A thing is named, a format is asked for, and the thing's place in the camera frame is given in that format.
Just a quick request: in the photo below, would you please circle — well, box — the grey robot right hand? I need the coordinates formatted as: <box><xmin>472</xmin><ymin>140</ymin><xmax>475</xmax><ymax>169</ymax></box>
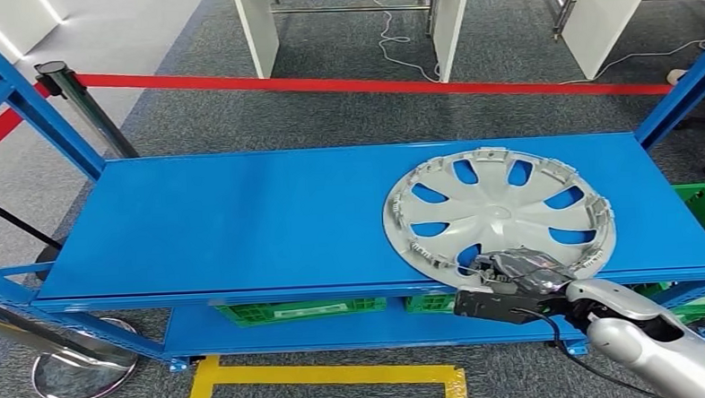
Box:
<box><xmin>471</xmin><ymin>246</ymin><xmax>575</xmax><ymax>300</ymax></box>

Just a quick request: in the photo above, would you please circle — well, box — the grey plastic wheel hubcap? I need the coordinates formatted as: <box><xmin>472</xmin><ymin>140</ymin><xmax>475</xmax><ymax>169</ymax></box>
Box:
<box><xmin>379</xmin><ymin>141</ymin><xmax>620</xmax><ymax>296</ymax></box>

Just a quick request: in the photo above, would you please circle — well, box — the blue metal shelf rack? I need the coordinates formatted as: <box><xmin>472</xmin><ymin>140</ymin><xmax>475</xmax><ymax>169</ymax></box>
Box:
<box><xmin>0</xmin><ymin>0</ymin><xmax>705</xmax><ymax>382</ymax></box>

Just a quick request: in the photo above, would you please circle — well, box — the green plastic crate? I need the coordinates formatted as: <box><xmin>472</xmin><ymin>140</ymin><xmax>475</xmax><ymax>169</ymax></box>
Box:
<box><xmin>213</xmin><ymin>297</ymin><xmax>388</xmax><ymax>331</ymax></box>
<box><xmin>404</xmin><ymin>292</ymin><xmax>460</xmax><ymax>317</ymax></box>
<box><xmin>628</xmin><ymin>183</ymin><xmax>705</xmax><ymax>329</ymax></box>

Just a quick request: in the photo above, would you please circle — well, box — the white desk panel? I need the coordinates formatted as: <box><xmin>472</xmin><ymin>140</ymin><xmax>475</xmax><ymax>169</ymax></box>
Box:
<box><xmin>561</xmin><ymin>0</ymin><xmax>705</xmax><ymax>83</ymax></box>

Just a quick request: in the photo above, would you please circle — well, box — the chrome stanchion with round base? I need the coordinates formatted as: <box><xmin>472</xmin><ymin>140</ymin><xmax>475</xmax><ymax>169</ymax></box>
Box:
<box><xmin>0</xmin><ymin>289</ymin><xmax>142</xmax><ymax>398</ymax></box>

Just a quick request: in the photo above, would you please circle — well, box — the dark round stanchion base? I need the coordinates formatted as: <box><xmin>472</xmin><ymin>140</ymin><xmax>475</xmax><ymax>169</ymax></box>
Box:
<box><xmin>35</xmin><ymin>244</ymin><xmax>65</xmax><ymax>282</ymax></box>

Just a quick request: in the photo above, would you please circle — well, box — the black barrier belt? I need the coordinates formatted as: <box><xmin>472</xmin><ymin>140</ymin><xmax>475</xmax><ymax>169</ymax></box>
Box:
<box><xmin>0</xmin><ymin>186</ymin><xmax>65</xmax><ymax>254</ymax></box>

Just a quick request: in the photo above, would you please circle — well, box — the white plinth with light strip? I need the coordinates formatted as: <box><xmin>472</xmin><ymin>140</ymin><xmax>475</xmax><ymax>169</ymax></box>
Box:
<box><xmin>0</xmin><ymin>0</ymin><xmax>77</xmax><ymax>62</ymax></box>

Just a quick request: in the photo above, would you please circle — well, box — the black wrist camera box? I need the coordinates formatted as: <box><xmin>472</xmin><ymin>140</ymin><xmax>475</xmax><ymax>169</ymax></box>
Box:
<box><xmin>452</xmin><ymin>281</ymin><xmax>573</xmax><ymax>329</ymax></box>

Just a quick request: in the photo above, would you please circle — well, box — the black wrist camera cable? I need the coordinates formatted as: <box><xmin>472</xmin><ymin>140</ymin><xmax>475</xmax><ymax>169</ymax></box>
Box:
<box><xmin>511</xmin><ymin>300</ymin><xmax>666</xmax><ymax>398</ymax></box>

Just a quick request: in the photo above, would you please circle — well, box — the white floor cable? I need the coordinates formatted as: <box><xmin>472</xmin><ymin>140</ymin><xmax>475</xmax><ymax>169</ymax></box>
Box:
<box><xmin>373</xmin><ymin>0</ymin><xmax>443</xmax><ymax>86</ymax></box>
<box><xmin>560</xmin><ymin>37</ymin><xmax>705</xmax><ymax>87</ymax></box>

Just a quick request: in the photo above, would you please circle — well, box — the white desk with metal rail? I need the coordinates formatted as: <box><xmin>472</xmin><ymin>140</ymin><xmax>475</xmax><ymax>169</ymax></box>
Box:
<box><xmin>231</xmin><ymin>0</ymin><xmax>478</xmax><ymax>94</ymax></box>

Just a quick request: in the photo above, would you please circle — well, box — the metal frame leg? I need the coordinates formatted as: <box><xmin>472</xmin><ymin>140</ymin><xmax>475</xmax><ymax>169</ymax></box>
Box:
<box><xmin>537</xmin><ymin>0</ymin><xmax>591</xmax><ymax>41</ymax></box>

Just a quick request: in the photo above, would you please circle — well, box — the chrome stanchion post black cap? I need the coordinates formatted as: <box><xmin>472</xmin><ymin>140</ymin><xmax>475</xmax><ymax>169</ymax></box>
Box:
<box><xmin>32</xmin><ymin>56</ymin><xmax>142</xmax><ymax>164</ymax></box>

